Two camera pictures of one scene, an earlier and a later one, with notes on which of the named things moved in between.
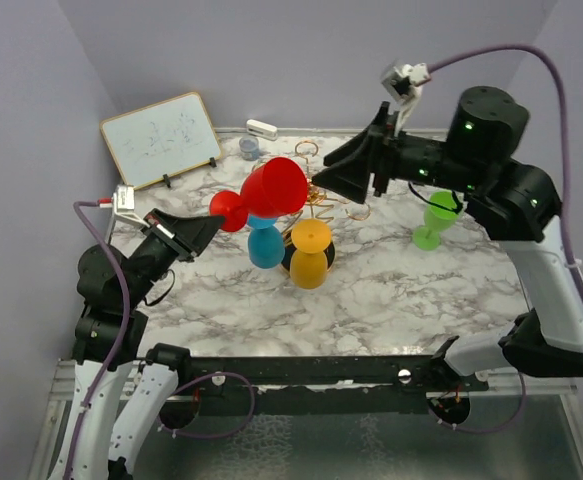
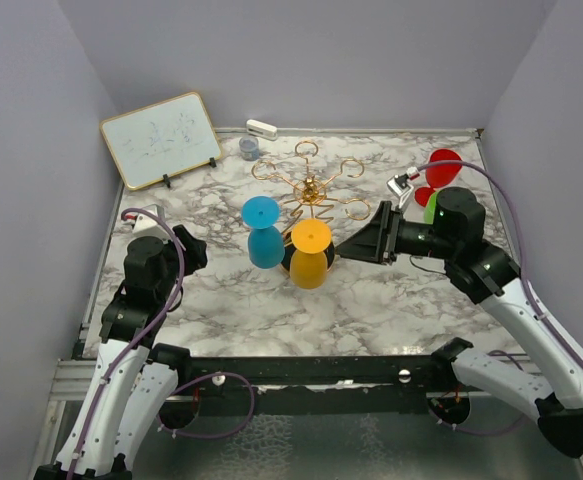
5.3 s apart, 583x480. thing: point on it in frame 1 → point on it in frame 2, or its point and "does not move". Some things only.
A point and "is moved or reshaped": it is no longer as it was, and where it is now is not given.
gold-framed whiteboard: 158,140 does not move
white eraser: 259,129 does not move
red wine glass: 277,186 is moved or reshaped
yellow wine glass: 310,239 does not move
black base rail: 322,385 does not move
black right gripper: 373,145 → 377,242
